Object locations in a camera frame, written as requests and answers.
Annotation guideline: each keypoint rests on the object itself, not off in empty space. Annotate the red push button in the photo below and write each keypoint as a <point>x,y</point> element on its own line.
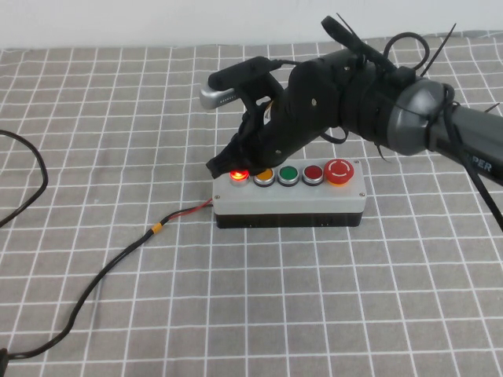
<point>313,174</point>

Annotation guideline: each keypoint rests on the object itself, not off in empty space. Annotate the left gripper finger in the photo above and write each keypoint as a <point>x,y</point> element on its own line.
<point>3,354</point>

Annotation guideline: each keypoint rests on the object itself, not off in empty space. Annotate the black zip tie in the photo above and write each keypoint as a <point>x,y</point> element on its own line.
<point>438,49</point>

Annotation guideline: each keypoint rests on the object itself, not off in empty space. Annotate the red indicator light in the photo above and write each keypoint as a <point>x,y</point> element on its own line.
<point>238,176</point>

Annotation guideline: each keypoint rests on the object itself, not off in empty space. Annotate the red emergency stop button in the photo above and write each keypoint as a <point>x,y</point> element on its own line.
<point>338,169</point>

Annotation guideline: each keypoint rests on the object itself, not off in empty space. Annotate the grey white-grid tablecloth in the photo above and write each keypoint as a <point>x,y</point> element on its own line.
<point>314,294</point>

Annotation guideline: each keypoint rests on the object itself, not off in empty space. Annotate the grey black button box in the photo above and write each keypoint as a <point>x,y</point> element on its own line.
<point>291,200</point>

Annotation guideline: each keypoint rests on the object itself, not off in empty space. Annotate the green push button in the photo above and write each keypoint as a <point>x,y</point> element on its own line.
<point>288,174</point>

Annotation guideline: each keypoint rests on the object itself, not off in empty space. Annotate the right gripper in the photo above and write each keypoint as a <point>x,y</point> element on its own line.
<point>306,110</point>

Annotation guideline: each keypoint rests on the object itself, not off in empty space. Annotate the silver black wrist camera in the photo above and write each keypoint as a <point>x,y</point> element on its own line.
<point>236,84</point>

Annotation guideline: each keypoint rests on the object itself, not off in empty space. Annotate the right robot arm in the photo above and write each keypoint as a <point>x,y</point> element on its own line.
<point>416,114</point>

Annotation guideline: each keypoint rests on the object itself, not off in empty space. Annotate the yellow push button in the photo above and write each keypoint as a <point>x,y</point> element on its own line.
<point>265,177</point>

